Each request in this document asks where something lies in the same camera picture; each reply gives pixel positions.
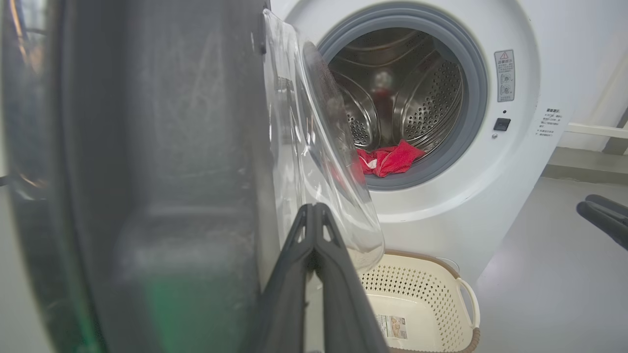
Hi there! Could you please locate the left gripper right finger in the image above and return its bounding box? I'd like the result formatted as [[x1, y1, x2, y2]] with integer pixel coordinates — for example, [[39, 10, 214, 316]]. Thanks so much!
[[313, 202, 389, 353]]

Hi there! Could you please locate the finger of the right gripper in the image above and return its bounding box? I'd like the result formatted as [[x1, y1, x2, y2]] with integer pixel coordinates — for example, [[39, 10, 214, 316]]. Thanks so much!
[[576, 201, 628, 251], [585, 195, 628, 220]]

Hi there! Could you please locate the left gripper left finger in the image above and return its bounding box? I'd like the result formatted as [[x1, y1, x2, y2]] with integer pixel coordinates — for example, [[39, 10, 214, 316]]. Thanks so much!
[[255, 203, 314, 353]]

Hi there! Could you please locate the red garment with white trim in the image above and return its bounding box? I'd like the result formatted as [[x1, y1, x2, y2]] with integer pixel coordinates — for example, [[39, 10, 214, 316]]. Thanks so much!
[[357, 140, 426, 178]]

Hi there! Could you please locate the dark round glass washer door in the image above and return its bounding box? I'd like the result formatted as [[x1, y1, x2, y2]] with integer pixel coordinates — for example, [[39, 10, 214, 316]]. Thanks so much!
[[0, 0, 386, 353]]

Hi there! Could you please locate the white printed label sticker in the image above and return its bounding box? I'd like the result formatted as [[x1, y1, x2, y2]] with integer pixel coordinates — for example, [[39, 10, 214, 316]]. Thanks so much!
[[375, 314, 409, 340]]

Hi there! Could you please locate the cream perforated laundry basket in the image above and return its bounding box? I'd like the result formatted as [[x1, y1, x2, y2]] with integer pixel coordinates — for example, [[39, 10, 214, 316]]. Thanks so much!
[[358, 250, 481, 353]]

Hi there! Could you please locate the white front-load washing machine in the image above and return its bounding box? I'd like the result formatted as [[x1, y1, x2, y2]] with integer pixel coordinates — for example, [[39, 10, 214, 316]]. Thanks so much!
[[270, 0, 628, 290]]

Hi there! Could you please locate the white metal railing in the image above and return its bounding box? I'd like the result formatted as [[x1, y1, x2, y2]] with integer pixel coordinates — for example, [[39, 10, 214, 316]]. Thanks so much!
[[564, 105, 628, 155]]

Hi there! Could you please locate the grey warning sticker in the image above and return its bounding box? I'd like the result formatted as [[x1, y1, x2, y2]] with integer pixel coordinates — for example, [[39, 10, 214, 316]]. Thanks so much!
[[494, 49, 516, 102]]

